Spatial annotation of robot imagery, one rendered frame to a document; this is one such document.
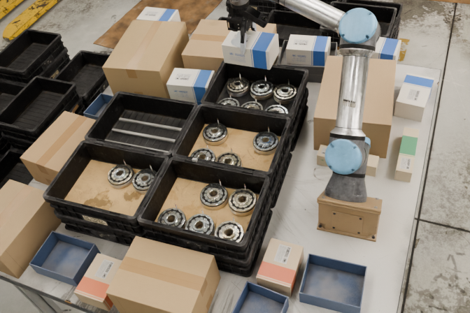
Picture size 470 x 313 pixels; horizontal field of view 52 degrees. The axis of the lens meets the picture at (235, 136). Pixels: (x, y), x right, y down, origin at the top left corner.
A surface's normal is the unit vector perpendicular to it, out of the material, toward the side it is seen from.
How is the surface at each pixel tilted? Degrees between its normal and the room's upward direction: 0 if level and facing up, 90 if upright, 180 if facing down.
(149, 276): 0
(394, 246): 0
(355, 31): 38
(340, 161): 53
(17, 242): 90
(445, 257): 0
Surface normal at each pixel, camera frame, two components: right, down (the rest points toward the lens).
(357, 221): -0.31, 0.72
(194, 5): -0.12, -0.67
